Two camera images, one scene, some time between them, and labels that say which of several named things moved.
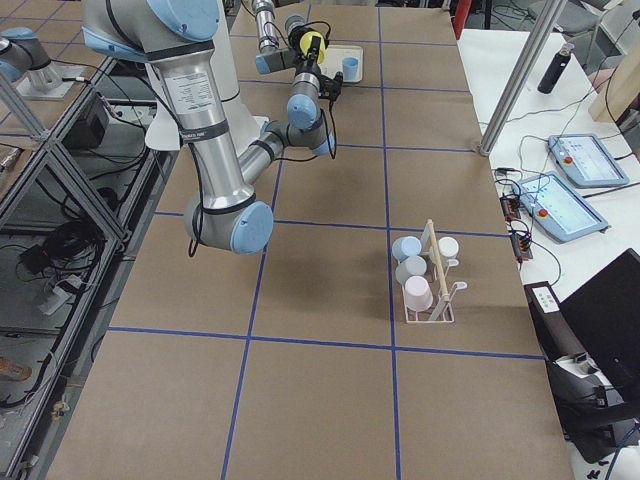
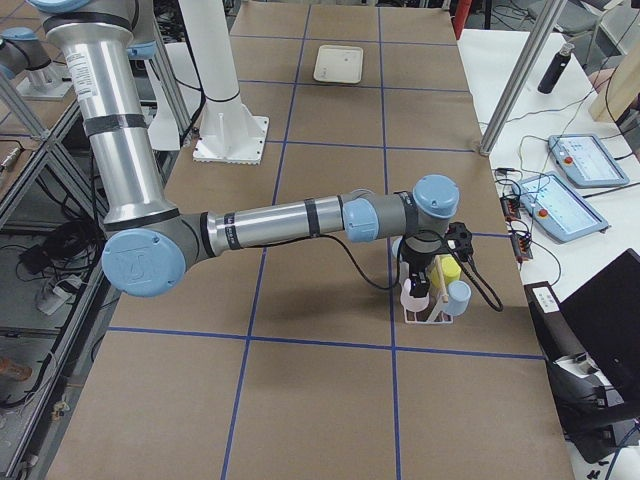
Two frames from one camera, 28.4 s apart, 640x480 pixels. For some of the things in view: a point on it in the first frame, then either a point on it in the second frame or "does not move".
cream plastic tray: x=334 y=56 does not move
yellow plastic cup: x=305 y=42 → x=450 y=269
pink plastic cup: x=418 y=296 does not move
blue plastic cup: x=350 y=68 → x=459 y=295
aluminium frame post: x=543 y=26 does not move
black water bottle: x=556 y=69 does not move
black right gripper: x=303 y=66 → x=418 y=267
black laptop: x=604 y=317 does not move
